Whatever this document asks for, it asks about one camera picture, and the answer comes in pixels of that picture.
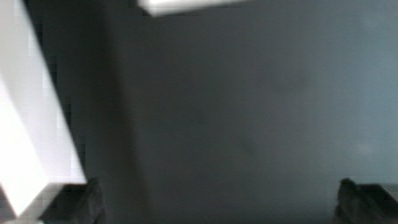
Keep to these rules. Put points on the white U-shaped fence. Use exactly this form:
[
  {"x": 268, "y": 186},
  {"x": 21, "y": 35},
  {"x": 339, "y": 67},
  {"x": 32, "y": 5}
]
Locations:
[{"x": 39, "y": 164}]

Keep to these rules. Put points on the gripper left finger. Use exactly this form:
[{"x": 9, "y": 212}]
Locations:
[{"x": 75, "y": 207}]

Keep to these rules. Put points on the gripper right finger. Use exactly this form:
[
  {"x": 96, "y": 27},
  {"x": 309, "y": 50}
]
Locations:
[{"x": 366, "y": 204}]

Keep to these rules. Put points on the white stool leg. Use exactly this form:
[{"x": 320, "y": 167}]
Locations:
[{"x": 164, "y": 7}]

